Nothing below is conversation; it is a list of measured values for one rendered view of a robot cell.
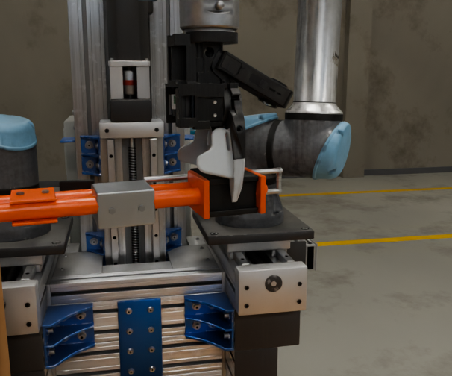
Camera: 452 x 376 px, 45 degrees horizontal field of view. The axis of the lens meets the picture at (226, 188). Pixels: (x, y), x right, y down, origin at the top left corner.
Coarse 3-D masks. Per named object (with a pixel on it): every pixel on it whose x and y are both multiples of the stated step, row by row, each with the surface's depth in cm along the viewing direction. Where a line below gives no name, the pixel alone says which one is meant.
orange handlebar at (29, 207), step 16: (16, 192) 64; (32, 192) 65; (48, 192) 65; (64, 192) 68; (80, 192) 68; (160, 192) 68; (176, 192) 68; (192, 192) 69; (256, 192) 71; (0, 208) 61; (16, 208) 62; (32, 208) 62; (48, 208) 63; (64, 208) 63; (80, 208) 64; (96, 208) 65; (16, 224) 62; (32, 224) 62
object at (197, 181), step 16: (192, 176) 72; (208, 176) 70; (256, 176) 70; (208, 192) 68; (224, 192) 70; (240, 192) 70; (192, 208) 73; (208, 208) 68; (224, 208) 70; (240, 208) 70; (256, 208) 71
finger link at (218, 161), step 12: (216, 132) 68; (228, 132) 68; (216, 144) 68; (228, 144) 68; (204, 156) 67; (216, 156) 67; (228, 156) 68; (204, 168) 67; (216, 168) 67; (228, 168) 68; (240, 168) 67; (240, 180) 68
